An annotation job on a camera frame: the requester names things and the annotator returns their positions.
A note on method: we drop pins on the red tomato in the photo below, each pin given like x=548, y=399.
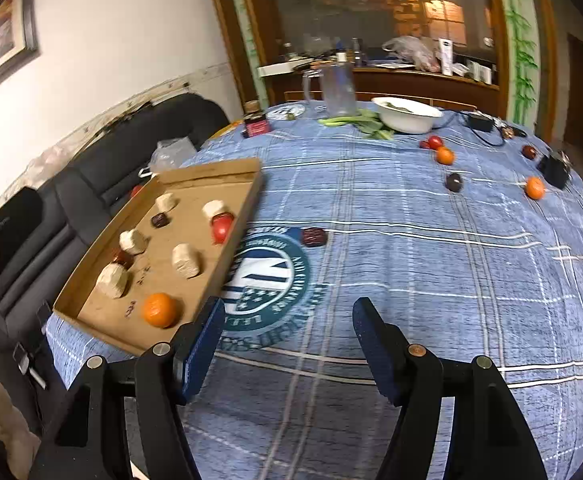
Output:
x=435, y=142
x=221, y=226

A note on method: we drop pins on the black power adapter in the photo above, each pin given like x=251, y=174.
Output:
x=479, y=121

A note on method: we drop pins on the wooden counter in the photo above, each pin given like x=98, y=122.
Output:
x=371, y=77

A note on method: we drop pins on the white and blue carton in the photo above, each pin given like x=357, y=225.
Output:
x=446, y=56

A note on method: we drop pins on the corked jar with pink label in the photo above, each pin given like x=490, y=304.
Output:
x=255, y=124

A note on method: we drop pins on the dark red date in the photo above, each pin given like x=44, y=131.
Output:
x=529, y=151

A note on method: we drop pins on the green leaves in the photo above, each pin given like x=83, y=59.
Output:
x=396, y=105

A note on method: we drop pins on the black sofa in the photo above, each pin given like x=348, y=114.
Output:
x=101, y=160

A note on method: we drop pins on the dark brown date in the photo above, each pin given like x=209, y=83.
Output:
x=160, y=220

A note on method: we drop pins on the white bowl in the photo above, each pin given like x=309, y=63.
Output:
x=411, y=119

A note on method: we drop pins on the small red object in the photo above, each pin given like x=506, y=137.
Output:
x=136, y=191

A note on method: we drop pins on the blue plaid tablecloth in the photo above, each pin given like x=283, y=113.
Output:
x=421, y=285

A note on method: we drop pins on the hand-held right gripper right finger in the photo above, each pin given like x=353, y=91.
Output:
x=376, y=350

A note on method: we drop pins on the small glass dish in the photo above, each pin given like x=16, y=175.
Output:
x=286, y=112

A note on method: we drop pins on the clear plastic pitcher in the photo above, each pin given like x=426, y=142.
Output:
x=337, y=90

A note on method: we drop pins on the small brown object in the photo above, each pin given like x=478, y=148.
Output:
x=509, y=133

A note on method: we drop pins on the brown cardboard box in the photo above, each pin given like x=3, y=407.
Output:
x=171, y=285

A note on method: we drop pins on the white plastic bag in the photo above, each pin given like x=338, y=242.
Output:
x=414, y=51

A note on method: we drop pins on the small black box device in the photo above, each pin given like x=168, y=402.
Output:
x=554, y=170

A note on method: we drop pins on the orange tangerine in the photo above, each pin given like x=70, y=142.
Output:
x=160, y=310
x=535, y=188
x=445, y=156

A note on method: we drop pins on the dark purple round fruit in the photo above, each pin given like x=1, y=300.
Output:
x=454, y=182

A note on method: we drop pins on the clear plastic bag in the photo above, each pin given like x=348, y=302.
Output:
x=171, y=154

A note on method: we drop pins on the beige cloth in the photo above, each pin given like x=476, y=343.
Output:
x=3, y=425

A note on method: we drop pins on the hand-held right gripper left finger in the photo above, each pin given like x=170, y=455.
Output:
x=199, y=355

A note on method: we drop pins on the green leafy vegetable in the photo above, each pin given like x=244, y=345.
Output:
x=359, y=124

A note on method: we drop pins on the green bamboo wall decal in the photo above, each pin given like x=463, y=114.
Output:
x=522, y=45

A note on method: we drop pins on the beige corn cob piece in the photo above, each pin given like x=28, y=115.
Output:
x=133, y=241
x=112, y=280
x=166, y=202
x=186, y=260
x=215, y=207

